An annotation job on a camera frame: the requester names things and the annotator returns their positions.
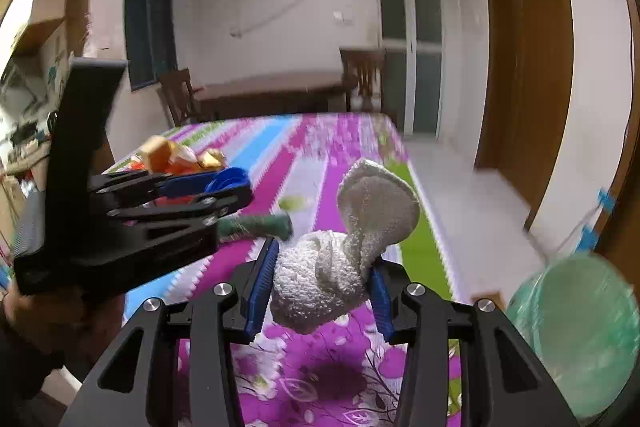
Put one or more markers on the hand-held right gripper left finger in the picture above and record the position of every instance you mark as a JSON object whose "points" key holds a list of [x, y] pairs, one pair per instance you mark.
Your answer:
{"points": [[260, 292]]}

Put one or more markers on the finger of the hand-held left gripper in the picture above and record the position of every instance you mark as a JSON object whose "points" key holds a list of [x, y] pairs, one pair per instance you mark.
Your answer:
{"points": [[220, 203], [187, 186]]}

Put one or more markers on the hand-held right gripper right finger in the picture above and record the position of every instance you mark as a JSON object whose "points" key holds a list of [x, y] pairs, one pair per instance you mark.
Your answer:
{"points": [[381, 302]]}

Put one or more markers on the dark green cloth roll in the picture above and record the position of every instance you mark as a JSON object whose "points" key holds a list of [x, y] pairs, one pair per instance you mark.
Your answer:
{"points": [[260, 227]]}

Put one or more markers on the white terry towel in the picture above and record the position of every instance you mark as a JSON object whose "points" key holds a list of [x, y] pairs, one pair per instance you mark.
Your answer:
{"points": [[320, 277]]}

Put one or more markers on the green lined waste bin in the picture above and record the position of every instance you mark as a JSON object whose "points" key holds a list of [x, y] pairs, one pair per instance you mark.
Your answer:
{"points": [[575, 337]]}

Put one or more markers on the person's left forearm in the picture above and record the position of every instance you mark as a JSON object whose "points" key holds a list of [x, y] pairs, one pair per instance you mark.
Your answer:
{"points": [[25, 372]]}

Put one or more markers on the person's left hand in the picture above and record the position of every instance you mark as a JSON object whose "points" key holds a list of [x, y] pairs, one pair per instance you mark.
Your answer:
{"points": [[65, 327]]}

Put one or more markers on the orange snack packet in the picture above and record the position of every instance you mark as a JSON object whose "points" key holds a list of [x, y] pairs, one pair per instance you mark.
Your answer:
{"points": [[182, 162]]}

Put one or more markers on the blue plastic cap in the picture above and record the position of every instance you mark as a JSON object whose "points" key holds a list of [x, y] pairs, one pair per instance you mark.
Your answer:
{"points": [[231, 179]]}

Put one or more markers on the gold foil wrapper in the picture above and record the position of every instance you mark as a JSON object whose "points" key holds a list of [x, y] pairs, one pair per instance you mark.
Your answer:
{"points": [[212, 159]]}

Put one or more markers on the golden snack packet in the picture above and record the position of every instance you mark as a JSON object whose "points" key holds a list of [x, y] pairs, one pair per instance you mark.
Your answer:
{"points": [[156, 153]]}

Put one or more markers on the small green round object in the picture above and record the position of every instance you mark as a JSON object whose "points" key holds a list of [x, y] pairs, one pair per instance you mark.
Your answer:
{"points": [[292, 204]]}

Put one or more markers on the cluttered side counter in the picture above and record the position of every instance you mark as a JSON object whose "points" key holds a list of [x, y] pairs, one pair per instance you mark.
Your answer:
{"points": [[22, 142]]}

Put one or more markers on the wooden chair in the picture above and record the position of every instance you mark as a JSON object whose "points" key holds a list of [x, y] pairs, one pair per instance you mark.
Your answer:
{"points": [[175, 99], [362, 72]]}

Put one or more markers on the striped floral tablecloth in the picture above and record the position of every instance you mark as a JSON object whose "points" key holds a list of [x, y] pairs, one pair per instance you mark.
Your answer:
{"points": [[310, 157]]}

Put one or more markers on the dark wooden dining table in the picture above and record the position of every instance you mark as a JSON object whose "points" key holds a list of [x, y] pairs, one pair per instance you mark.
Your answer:
{"points": [[270, 89]]}

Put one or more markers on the dark window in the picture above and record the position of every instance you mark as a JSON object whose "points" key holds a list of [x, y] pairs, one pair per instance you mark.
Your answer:
{"points": [[150, 22]]}

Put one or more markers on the blue tape piece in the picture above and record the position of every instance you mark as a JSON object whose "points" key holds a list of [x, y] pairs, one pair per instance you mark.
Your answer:
{"points": [[588, 241], [606, 199]]}

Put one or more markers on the frosted glass door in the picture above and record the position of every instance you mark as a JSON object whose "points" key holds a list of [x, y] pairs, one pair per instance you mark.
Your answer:
{"points": [[410, 37]]}

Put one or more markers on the panelled wooden door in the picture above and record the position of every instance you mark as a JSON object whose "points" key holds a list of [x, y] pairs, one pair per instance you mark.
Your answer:
{"points": [[631, 187]]}

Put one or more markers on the plain wooden door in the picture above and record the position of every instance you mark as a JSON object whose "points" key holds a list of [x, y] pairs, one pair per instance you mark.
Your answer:
{"points": [[530, 67]]}

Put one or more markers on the wooden wall cabinet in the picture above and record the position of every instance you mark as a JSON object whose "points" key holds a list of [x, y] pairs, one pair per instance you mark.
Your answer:
{"points": [[50, 2]]}

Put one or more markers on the white wall switch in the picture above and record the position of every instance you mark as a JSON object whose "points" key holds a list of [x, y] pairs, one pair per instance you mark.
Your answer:
{"points": [[343, 17]]}

